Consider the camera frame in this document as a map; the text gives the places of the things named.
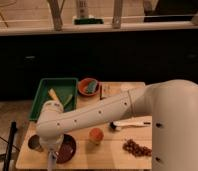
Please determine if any brown rectangular block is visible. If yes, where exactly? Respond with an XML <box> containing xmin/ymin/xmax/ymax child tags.
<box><xmin>100</xmin><ymin>84</ymin><xmax>110</xmax><ymax>100</ymax></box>

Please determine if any silver metal cup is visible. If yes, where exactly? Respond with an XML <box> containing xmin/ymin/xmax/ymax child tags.
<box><xmin>28</xmin><ymin>135</ymin><xmax>43</xmax><ymax>152</ymax></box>

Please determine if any white round container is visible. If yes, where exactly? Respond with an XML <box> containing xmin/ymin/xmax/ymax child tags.
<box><xmin>120</xmin><ymin>84</ymin><xmax>135</xmax><ymax>92</ymax></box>

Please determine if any orange bowl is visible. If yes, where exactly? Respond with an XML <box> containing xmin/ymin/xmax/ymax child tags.
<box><xmin>78</xmin><ymin>78</ymin><xmax>100</xmax><ymax>96</ymax></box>

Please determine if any bunch of dark grapes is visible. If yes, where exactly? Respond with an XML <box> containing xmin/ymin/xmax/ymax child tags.
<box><xmin>122</xmin><ymin>139</ymin><xmax>152</xmax><ymax>157</ymax></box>

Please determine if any green base object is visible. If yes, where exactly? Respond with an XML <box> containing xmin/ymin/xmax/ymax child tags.
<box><xmin>74</xmin><ymin>18</ymin><xmax>104</xmax><ymax>25</ymax></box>

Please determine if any orange red cup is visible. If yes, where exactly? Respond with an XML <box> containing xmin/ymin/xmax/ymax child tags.
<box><xmin>89</xmin><ymin>128</ymin><xmax>104</xmax><ymax>145</ymax></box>

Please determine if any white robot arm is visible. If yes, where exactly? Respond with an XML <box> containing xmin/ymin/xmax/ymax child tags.
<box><xmin>36</xmin><ymin>80</ymin><xmax>198</xmax><ymax>171</ymax></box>

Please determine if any dark purple bowl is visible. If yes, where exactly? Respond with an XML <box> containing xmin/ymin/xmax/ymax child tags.
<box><xmin>57</xmin><ymin>134</ymin><xmax>76</xmax><ymax>164</ymax></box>

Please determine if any blue-green sponge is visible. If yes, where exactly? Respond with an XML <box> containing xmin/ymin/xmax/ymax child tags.
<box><xmin>85</xmin><ymin>80</ymin><xmax>97</xmax><ymax>94</ymax></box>

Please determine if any black metal stand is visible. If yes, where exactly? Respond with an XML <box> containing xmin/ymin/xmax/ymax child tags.
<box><xmin>2</xmin><ymin>121</ymin><xmax>17</xmax><ymax>171</ymax></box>

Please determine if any yellow corn cob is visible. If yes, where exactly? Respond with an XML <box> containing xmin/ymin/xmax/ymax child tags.
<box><xmin>48</xmin><ymin>88</ymin><xmax>60</xmax><ymax>102</ymax></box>

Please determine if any green plastic tray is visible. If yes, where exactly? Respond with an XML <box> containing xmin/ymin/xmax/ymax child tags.
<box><xmin>29</xmin><ymin>78</ymin><xmax>78</xmax><ymax>121</ymax></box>

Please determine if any green vegetable piece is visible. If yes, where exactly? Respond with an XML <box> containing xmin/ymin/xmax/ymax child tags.
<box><xmin>63</xmin><ymin>94</ymin><xmax>73</xmax><ymax>108</ymax></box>

